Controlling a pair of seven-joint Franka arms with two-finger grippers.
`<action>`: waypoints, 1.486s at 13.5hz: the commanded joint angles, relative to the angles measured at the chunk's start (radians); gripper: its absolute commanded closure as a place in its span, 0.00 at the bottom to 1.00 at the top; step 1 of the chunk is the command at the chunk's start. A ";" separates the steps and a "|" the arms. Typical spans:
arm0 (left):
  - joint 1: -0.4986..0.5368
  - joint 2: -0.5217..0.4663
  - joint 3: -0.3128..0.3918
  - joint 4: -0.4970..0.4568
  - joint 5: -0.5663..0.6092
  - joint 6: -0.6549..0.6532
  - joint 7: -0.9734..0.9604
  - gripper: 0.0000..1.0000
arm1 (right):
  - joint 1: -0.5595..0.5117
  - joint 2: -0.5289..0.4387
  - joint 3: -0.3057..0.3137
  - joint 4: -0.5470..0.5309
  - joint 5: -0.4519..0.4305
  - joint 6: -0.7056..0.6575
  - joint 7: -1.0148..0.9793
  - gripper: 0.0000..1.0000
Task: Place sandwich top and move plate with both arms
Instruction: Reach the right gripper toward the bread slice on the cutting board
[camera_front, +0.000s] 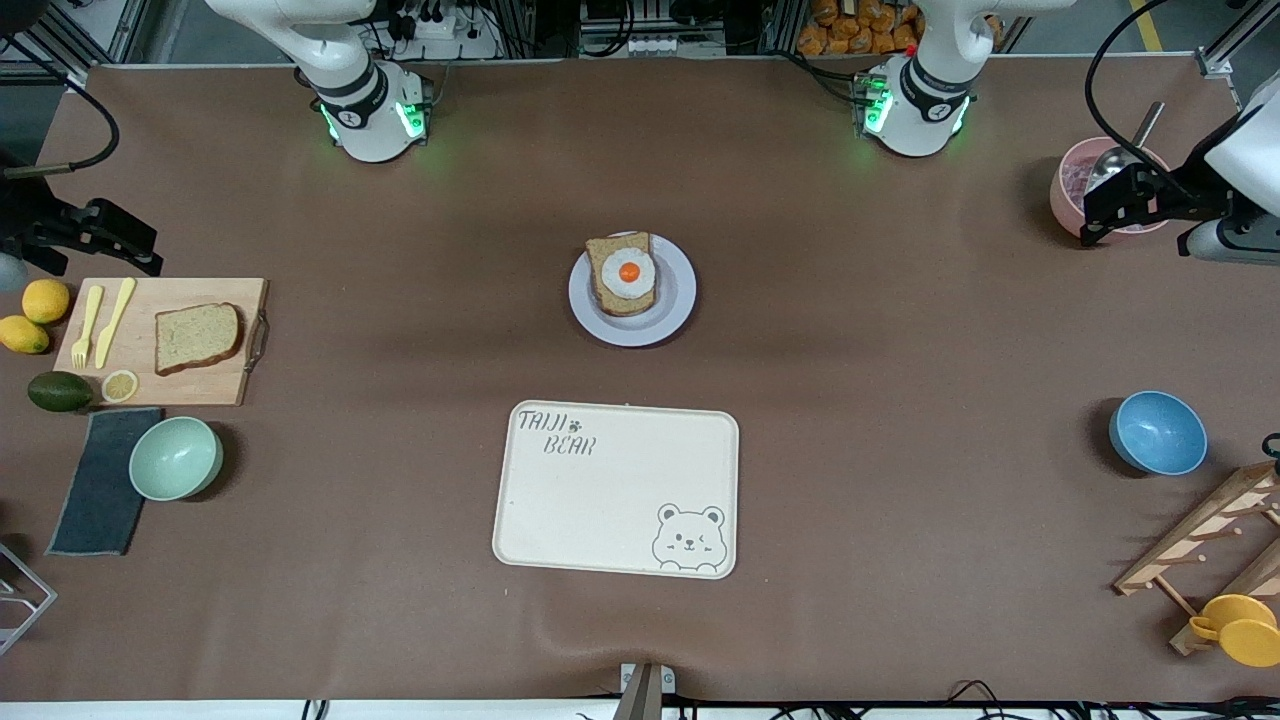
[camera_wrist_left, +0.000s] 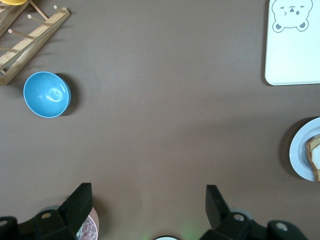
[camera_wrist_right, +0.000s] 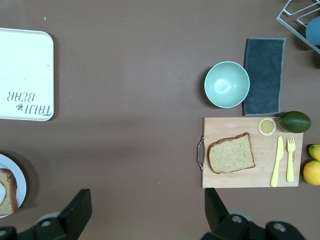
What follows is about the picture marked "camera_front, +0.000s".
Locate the brown bread slice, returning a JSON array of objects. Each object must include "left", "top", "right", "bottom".
[
  {"left": 154, "top": 303, "right": 244, "bottom": 377},
  {"left": 585, "top": 232, "right": 661, "bottom": 318}
]

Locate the lavender round plate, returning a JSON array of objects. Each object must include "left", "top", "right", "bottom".
[{"left": 568, "top": 232, "right": 697, "bottom": 348}]

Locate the pink bowl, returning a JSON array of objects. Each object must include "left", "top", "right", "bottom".
[{"left": 1049, "top": 137, "right": 1173, "bottom": 241}]

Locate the metal scoop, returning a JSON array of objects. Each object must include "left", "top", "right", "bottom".
[{"left": 1085, "top": 100, "right": 1167, "bottom": 196}]

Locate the yellow lemon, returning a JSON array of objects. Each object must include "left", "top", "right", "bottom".
[
  {"left": 22, "top": 279, "right": 71, "bottom": 325},
  {"left": 0, "top": 315, "right": 50, "bottom": 355}
]

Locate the yellow plastic knife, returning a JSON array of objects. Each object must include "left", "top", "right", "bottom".
[{"left": 95, "top": 278, "right": 137, "bottom": 369}]

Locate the wooden cutting board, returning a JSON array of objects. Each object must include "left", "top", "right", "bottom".
[{"left": 53, "top": 278, "right": 271, "bottom": 407}]

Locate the yellow plastic fork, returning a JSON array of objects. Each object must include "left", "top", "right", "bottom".
[{"left": 71, "top": 286, "right": 104, "bottom": 370}]

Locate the green avocado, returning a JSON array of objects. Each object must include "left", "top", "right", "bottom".
[{"left": 27, "top": 371, "right": 94, "bottom": 413}]

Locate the mint green bowl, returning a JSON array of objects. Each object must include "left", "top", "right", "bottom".
[{"left": 129, "top": 416, "right": 224, "bottom": 502}]

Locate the blue bowl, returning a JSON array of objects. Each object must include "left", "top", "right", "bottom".
[{"left": 1108, "top": 390, "right": 1209, "bottom": 477}]

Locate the dark grey cloth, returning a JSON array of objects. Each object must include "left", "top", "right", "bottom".
[{"left": 46, "top": 407, "right": 164, "bottom": 557}]

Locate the orange snack bag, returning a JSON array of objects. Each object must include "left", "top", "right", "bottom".
[{"left": 798, "top": 0, "right": 921, "bottom": 56}]

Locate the wooden peg rack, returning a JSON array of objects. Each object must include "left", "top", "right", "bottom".
[{"left": 1113, "top": 462, "right": 1280, "bottom": 656}]

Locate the brown table mat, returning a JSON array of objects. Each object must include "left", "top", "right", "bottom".
[{"left": 0, "top": 55, "right": 1280, "bottom": 703}]

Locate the yellow cup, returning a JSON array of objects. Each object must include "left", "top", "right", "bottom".
[{"left": 1188, "top": 594, "right": 1280, "bottom": 668}]

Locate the fried egg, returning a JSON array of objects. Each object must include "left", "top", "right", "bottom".
[{"left": 601, "top": 248, "right": 657, "bottom": 299}]

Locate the cream bear print tray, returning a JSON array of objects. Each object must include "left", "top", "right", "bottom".
[{"left": 492, "top": 400, "right": 740, "bottom": 580}]

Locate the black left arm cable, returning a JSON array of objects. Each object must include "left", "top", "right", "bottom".
[{"left": 1085, "top": 0, "right": 1231, "bottom": 201}]

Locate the aluminium frame post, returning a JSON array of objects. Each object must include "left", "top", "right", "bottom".
[{"left": 1195, "top": 0, "right": 1280, "bottom": 81}]

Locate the metal wire basket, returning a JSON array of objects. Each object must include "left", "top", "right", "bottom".
[{"left": 0, "top": 543, "right": 58, "bottom": 656}]

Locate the aluminium camera post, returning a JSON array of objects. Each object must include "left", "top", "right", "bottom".
[{"left": 612, "top": 662, "right": 676, "bottom": 720}]

